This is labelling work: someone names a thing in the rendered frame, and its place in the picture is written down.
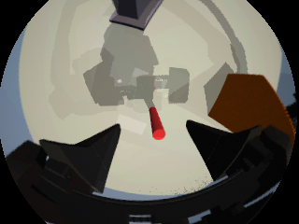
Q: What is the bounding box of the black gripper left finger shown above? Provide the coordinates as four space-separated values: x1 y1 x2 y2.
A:
40 123 121 194

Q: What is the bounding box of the red peg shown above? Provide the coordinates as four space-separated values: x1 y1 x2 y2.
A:
149 107 165 141

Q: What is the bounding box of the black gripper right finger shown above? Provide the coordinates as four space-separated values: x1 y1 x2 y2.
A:
186 119 262 182

